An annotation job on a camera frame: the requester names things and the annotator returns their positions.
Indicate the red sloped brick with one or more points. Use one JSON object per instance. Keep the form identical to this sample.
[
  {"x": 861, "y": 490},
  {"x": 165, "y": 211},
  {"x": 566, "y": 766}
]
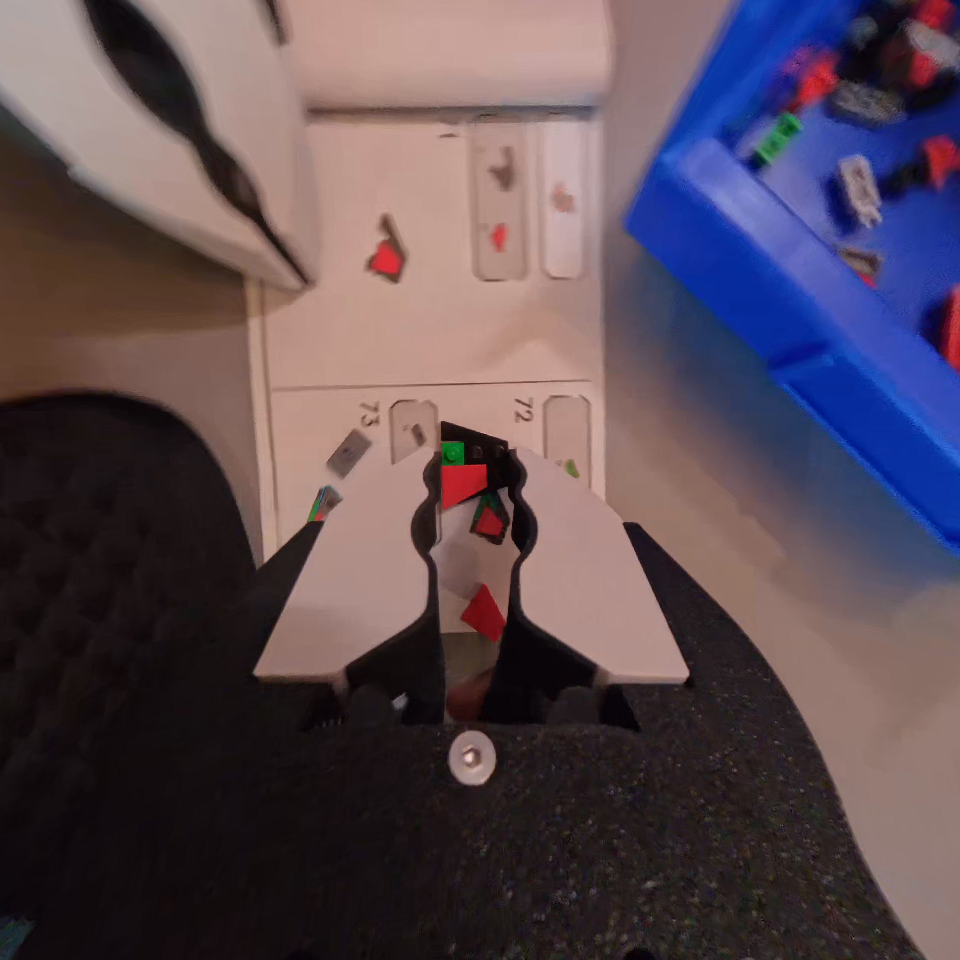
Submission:
[{"x": 484, "y": 611}]

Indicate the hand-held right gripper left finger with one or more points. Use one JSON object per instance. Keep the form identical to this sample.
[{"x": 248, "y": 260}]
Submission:
[{"x": 352, "y": 600}]

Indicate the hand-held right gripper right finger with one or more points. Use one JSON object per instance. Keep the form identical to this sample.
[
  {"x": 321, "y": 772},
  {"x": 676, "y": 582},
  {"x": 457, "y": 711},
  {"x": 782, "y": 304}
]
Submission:
[{"x": 592, "y": 600}]

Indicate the black and red brick assembly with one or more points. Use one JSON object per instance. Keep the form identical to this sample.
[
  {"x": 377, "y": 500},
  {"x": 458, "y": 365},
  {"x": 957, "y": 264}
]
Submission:
[{"x": 459, "y": 484}]

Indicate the pile of loose toy bricks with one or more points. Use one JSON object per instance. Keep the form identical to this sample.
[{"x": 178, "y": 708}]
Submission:
[{"x": 814, "y": 79}]

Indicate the blue bin with divider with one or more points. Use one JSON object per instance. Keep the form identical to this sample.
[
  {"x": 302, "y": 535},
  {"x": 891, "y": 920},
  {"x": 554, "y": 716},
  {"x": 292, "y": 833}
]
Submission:
[{"x": 750, "y": 247}]

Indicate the grey flat brick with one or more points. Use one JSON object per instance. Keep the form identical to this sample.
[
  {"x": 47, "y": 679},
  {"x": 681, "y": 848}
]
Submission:
[{"x": 349, "y": 454}]

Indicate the white building instruction booklet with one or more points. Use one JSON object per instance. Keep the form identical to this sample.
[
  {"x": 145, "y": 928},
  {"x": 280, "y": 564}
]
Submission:
[{"x": 337, "y": 337}]

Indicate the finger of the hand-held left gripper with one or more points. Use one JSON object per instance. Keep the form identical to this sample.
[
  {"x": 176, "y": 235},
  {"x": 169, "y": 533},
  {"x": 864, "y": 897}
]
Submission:
[
  {"x": 67, "y": 90},
  {"x": 247, "y": 97}
]

